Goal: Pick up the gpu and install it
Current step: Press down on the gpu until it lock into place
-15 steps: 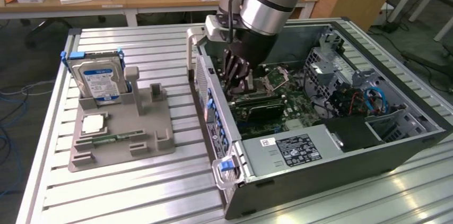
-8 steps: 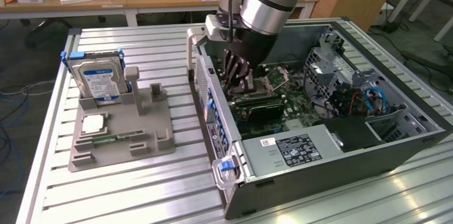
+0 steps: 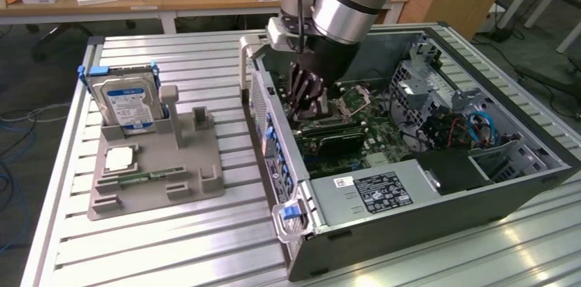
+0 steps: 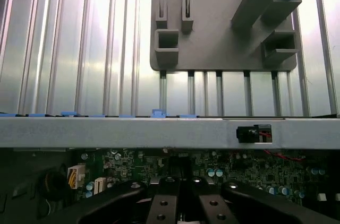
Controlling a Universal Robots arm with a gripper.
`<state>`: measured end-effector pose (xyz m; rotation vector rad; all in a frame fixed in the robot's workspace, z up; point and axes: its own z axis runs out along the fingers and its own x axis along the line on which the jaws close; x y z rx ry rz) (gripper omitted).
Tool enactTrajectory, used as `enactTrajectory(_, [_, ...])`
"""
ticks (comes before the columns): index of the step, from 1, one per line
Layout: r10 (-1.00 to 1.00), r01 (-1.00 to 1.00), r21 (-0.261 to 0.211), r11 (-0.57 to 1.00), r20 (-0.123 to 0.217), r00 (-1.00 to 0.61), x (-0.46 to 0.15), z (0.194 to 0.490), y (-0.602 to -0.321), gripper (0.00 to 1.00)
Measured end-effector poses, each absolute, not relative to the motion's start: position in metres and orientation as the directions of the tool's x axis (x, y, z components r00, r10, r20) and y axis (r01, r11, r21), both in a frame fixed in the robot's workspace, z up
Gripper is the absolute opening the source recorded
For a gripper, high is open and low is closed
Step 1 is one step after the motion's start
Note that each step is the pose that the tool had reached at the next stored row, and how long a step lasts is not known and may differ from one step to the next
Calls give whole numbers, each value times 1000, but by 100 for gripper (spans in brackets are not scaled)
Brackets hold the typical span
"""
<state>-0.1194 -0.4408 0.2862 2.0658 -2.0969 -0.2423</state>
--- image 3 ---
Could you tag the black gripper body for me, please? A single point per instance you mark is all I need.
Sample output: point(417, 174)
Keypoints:
point(332, 62)

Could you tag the green GPU card black shroud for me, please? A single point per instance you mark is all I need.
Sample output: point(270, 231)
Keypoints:
point(341, 142)

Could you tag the CPU socket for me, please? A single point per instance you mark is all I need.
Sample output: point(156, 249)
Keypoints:
point(339, 113)

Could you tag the silver socket cover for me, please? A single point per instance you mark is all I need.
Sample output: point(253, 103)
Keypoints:
point(361, 88)

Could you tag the green motherboard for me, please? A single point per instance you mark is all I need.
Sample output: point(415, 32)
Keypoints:
point(387, 137)

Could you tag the perforated metal drive cage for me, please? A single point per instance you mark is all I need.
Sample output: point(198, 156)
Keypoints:
point(417, 86)

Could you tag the silver chipset heat sink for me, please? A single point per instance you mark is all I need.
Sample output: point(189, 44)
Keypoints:
point(377, 159)

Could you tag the grey power supply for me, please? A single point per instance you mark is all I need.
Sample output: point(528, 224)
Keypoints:
point(381, 191)

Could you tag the blue case latch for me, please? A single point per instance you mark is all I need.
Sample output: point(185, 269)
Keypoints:
point(292, 213)

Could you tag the grey parts rack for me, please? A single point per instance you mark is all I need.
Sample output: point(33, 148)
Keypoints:
point(190, 164)

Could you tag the hard disk blue rails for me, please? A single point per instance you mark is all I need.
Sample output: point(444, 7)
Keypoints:
point(128, 103)

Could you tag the black open PC case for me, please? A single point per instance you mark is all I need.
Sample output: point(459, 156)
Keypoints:
point(409, 232)

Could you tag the green RAM stick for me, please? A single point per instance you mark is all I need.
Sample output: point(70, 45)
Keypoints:
point(141, 177)

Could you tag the grey disk bay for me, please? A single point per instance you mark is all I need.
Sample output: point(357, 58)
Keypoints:
point(500, 161)

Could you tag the silver CPU chip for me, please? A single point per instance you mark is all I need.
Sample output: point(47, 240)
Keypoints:
point(120, 159)

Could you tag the black floor stand base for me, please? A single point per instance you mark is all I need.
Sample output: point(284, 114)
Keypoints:
point(550, 76)

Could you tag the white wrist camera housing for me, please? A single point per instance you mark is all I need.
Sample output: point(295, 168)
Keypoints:
point(281, 35)

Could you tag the white table frame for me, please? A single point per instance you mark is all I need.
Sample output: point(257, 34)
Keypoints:
point(507, 16)

